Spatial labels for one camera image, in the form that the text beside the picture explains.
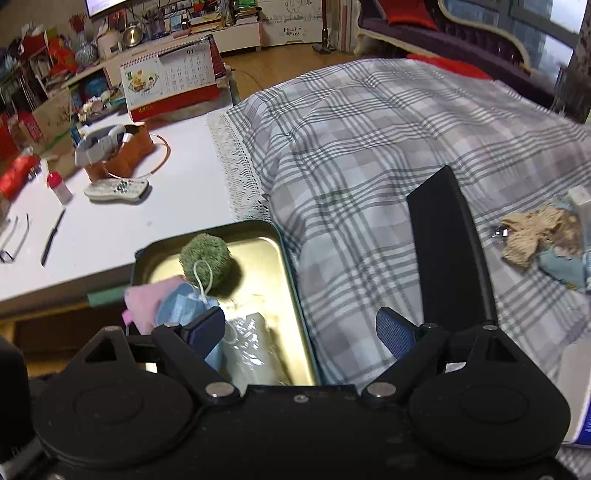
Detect pink drawstring cloth pouch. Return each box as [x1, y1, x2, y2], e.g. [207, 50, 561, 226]
[122, 275, 184, 335]

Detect green crochet round scrubber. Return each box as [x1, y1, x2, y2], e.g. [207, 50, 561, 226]
[179, 233, 231, 290]

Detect beige crochet lace cloth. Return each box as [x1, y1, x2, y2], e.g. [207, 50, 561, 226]
[500, 205, 571, 269]

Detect sachet pouch with blue sock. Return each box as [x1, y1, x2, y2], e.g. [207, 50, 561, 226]
[538, 203, 590, 294]

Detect gold metal tin tray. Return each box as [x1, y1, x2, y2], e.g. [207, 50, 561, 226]
[128, 220, 323, 387]

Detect green foam edge guard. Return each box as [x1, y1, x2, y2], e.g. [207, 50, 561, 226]
[86, 285, 127, 309]

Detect white remote control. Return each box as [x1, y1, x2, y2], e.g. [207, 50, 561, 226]
[84, 178, 150, 203]

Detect black pen knife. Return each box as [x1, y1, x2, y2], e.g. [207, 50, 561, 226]
[40, 208, 66, 267]

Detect blue Tempo tissue box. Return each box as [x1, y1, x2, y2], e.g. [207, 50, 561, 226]
[557, 336, 591, 449]

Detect brown leather organizer tray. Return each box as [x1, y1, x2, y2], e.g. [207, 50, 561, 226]
[81, 124, 155, 183]

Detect grey plaid bed cover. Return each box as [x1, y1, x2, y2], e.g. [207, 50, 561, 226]
[206, 57, 591, 476]

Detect red cap white bottle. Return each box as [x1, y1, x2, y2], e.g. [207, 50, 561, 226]
[46, 171, 73, 205]

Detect eyeglasses on table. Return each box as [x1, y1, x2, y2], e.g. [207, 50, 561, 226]
[0, 214, 30, 264]

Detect red desk calendar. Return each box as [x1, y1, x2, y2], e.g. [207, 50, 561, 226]
[120, 35, 226, 122]

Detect blue white porcelain vase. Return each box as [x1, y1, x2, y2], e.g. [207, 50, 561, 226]
[74, 31, 99, 68]

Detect orange cord loop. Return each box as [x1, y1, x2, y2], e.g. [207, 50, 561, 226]
[103, 132, 172, 179]

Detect white grey strap band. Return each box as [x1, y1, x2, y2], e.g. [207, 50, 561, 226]
[74, 124, 139, 168]

